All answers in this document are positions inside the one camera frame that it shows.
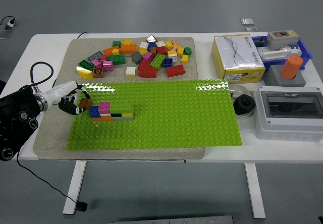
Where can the grey push-button switch box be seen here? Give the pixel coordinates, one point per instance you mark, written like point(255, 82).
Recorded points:
point(282, 40)

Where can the grey long toy brick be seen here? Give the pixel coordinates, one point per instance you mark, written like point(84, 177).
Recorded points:
point(123, 118)

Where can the green studded baseplate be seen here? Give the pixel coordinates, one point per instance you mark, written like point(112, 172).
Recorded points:
point(164, 118)

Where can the red long toy brick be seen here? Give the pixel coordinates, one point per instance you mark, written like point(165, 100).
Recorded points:
point(147, 72)
point(175, 70)

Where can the small pink toy brick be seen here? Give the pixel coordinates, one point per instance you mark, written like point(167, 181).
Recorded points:
point(174, 42)
point(174, 48)

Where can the blue plastic bin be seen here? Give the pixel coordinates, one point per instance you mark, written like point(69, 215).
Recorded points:
point(305, 55)

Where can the small black device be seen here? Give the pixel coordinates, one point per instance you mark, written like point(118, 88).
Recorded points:
point(260, 42)

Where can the white circuit breaker strip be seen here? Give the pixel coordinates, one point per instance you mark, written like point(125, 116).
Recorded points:
point(273, 53)

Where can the yellow and white cardboard box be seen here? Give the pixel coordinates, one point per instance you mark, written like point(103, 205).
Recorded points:
point(234, 55)

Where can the dark grey toy brick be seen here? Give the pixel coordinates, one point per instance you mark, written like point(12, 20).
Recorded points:
point(137, 57)

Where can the white table leg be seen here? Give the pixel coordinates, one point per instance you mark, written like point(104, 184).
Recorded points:
point(74, 186)
point(255, 191)

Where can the grey square block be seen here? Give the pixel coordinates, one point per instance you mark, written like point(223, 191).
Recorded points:
point(273, 79)

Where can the orange cylinder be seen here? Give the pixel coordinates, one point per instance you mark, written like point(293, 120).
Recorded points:
point(291, 66)

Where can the blue square toy brick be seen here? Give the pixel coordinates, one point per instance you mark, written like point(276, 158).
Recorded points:
point(94, 111)
point(167, 62)

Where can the dark green long brick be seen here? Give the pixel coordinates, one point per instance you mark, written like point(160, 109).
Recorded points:
point(116, 59)
point(86, 65)

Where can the black round knob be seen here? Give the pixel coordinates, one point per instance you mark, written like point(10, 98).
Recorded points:
point(244, 104)

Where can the yellow thin toy brick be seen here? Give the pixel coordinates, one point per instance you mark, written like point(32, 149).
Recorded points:
point(127, 114)

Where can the grey distribution box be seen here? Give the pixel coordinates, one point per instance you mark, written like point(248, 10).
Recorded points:
point(287, 128)

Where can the pink square toy brick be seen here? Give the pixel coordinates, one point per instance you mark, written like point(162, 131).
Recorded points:
point(108, 66)
point(104, 107)

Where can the grey flat long brick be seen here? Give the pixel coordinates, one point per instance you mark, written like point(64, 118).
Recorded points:
point(95, 55)

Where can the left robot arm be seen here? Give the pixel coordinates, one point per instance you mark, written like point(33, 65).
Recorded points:
point(15, 113)

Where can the glossy yellow toy brick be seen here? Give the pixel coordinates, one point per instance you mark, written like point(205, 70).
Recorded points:
point(84, 73)

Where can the small dark green brick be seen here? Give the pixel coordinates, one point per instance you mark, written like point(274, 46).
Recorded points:
point(188, 50)
point(116, 43)

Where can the small yellow toy brick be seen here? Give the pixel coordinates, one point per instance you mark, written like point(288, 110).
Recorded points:
point(184, 59)
point(115, 51)

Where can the metal floor plate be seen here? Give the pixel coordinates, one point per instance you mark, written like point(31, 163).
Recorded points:
point(5, 34)
point(246, 21)
point(251, 29)

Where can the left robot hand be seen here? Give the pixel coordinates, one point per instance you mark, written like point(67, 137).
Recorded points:
point(59, 90)

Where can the black thin toy brick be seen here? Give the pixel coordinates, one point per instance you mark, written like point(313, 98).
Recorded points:
point(116, 115)

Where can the brown square toy brick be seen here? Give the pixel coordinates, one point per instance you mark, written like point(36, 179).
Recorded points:
point(98, 72)
point(85, 104)

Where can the small red toy brick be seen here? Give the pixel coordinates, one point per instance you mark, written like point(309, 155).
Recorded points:
point(103, 57)

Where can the grey-brown mat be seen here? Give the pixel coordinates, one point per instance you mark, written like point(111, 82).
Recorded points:
point(58, 128)

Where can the shiny black toy brick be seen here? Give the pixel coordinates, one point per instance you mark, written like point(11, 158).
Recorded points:
point(151, 38)

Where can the white floor plug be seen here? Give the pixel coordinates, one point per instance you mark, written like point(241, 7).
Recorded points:
point(10, 23)

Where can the narrow brown toy brick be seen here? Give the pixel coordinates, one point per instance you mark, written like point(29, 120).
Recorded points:
point(153, 51)

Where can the white and yellow brick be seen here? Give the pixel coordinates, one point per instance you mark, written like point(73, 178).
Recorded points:
point(130, 71)

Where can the lime green long brick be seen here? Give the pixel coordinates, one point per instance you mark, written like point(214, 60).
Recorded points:
point(121, 107)
point(157, 61)

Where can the orange long toy brick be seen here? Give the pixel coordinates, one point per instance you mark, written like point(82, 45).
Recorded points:
point(108, 50)
point(128, 48)
point(102, 118)

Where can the white thin toy brick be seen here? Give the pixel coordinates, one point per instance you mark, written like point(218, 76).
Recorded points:
point(106, 114)

